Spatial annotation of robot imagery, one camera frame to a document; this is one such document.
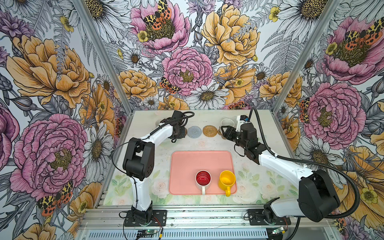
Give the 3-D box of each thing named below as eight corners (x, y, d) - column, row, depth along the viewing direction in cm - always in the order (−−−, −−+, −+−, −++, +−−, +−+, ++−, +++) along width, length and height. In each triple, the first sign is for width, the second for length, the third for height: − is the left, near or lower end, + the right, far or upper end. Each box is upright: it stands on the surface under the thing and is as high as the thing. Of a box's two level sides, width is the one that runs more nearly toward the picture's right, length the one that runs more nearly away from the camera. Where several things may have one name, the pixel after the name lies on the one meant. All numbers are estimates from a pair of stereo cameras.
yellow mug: (219, 198, 82) (222, 192, 74) (217, 177, 89) (219, 170, 82) (234, 198, 82) (238, 192, 74) (231, 177, 89) (234, 170, 82)
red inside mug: (191, 186, 86) (190, 181, 80) (201, 172, 91) (201, 167, 85) (203, 196, 82) (203, 191, 76) (213, 181, 87) (214, 176, 81)
